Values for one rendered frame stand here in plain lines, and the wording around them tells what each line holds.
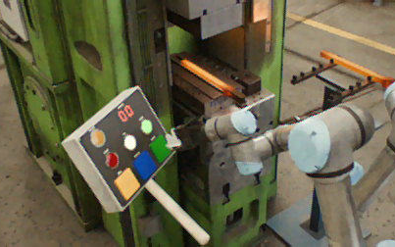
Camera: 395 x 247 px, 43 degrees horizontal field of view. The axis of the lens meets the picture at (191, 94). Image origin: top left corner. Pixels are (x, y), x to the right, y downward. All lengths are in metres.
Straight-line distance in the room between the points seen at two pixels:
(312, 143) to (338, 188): 0.14
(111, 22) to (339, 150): 0.97
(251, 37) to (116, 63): 0.69
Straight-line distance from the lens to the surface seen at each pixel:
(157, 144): 1.75
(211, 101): 2.05
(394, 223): 3.01
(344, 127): 1.19
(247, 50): 2.28
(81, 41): 2.22
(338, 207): 1.24
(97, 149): 1.59
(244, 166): 1.52
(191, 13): 1.81
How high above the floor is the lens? 2.10
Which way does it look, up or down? 32 degrees down
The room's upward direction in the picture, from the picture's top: 3 degrees counter-clockwise
